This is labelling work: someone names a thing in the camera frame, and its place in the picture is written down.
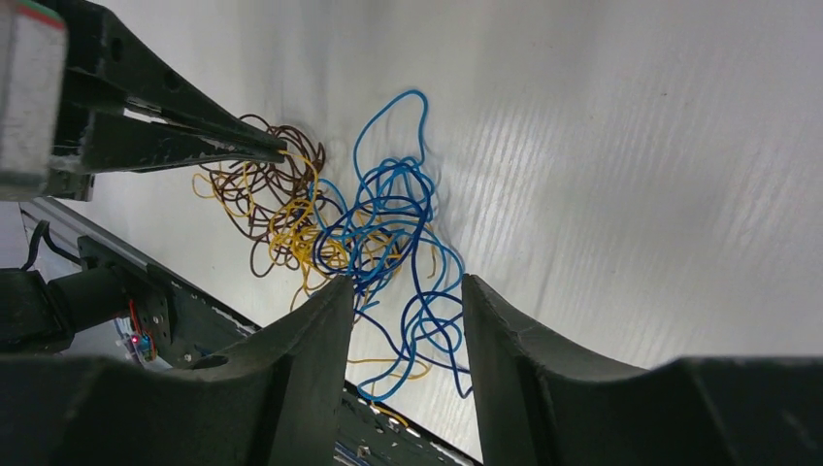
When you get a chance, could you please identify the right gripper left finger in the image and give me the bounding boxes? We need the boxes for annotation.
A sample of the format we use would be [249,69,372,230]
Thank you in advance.
[1,276,353,465]

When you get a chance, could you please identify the coloured wire bundle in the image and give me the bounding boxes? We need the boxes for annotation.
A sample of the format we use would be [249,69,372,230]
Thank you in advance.
[191,88,475,404]

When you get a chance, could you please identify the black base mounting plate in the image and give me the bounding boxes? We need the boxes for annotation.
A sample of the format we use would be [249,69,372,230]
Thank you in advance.
[78,235,477,465]

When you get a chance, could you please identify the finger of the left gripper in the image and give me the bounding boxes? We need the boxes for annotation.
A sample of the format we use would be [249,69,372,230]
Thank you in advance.
[49,104,286,200]
[43,1,285,150]

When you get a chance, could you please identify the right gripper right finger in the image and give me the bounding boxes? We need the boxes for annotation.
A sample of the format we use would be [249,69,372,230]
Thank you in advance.
[462,275,822,465]

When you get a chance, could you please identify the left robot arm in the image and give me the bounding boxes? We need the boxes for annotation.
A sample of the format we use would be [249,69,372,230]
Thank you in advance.
[1,1,286,353]

